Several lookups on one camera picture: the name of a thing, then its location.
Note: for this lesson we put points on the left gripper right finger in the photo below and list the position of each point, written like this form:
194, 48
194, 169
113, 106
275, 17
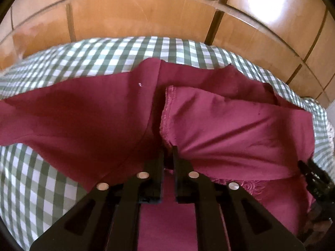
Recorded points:
184, 186

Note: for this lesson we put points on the maroon red garment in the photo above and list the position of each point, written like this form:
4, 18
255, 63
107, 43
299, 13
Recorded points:
243, 140

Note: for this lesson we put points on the green white checkered bedsheet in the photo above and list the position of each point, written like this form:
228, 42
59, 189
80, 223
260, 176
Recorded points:
33, 194

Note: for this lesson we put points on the wooden wardrobe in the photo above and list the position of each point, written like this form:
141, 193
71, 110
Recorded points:
294, 39

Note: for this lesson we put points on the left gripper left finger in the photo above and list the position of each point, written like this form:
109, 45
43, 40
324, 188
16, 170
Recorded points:
151, 187

